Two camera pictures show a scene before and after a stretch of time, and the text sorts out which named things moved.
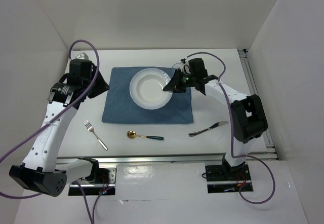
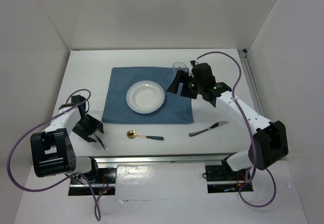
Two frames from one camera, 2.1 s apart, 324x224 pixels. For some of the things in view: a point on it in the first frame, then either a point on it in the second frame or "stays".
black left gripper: x=102 y=85 → x=84 y=135
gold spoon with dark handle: x=132 y=135 stays
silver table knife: x=217 y=124 stays
